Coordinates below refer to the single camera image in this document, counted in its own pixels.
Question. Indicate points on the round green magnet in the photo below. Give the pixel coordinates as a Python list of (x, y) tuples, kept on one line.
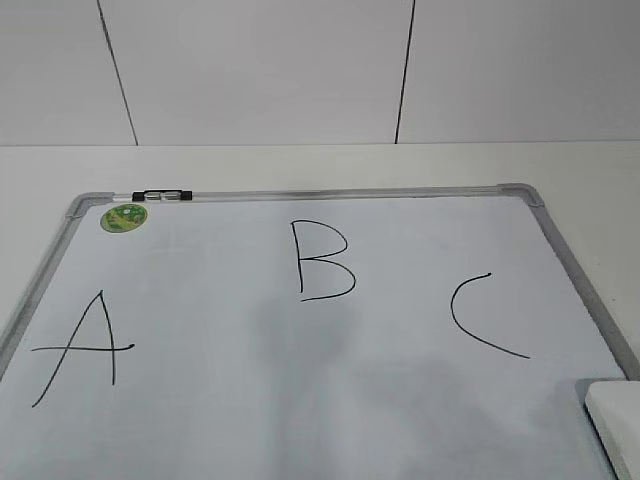
[(123, 218)]

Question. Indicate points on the white rectangular board eraser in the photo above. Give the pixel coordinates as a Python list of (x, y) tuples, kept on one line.
[(614, 410)]

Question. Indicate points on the white board with grey frame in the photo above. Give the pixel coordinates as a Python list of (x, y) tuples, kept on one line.
[(432, 333)]

